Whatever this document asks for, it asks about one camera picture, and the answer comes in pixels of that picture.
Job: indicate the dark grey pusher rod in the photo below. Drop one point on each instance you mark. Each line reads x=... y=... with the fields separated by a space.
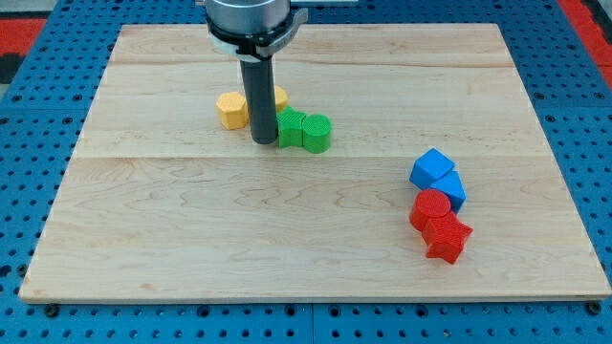
x=259 y=92

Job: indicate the green circle block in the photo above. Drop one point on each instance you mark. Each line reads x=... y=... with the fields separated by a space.
x=316 y=130

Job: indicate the red circle block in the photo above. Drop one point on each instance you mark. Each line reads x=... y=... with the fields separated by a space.
x=428 y=204

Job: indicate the yellow block behind rod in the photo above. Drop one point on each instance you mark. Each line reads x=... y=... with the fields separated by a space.
x=281 y=98

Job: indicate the yellow hexagon block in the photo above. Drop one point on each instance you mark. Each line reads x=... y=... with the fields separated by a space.
x=232 y=110

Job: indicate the green star block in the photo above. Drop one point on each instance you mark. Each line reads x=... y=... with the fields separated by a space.
x=290 y=129

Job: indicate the wooden board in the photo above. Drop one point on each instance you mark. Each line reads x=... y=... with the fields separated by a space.
x=161 y=204

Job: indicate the blue cube block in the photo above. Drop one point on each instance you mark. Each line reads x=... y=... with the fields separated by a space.
x=432 y=166

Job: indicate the blue pentagon block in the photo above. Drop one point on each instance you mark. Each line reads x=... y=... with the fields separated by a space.
x=452 y=186

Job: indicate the red star block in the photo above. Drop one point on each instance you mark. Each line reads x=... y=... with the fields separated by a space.
x=446 y=237

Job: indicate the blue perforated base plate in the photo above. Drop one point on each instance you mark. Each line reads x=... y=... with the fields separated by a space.
x=46 y=104

